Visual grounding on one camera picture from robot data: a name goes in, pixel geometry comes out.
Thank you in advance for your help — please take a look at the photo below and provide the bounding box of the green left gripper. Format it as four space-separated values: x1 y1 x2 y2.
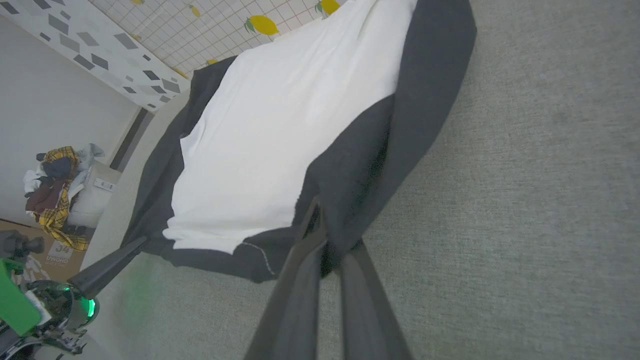
0 236 148 337

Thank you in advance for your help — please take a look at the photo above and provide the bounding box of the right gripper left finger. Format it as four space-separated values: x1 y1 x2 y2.
244 196 328 360

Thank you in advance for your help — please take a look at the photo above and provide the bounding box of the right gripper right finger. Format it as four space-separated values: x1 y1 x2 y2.
340 240 415 360

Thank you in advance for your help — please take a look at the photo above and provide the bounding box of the black and white shirt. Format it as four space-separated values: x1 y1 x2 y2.
120 0 478 285

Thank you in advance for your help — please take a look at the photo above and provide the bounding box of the cardboard box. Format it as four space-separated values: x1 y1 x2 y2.
0 219 97 286

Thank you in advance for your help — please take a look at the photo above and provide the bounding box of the yellow plaid garment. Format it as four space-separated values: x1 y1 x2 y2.
37 146 91 252

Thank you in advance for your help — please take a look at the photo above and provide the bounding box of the maroon garment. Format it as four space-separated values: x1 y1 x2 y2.
25 177 68 215

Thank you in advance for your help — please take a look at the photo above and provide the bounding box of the grey garment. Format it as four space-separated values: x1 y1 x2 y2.
75 143 106 172

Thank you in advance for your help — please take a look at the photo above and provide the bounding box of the lemon print partition screen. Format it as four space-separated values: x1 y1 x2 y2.
90 0 351 78

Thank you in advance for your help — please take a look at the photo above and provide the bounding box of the white grey patterned wall panel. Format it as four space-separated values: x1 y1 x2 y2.
0 0 192 112

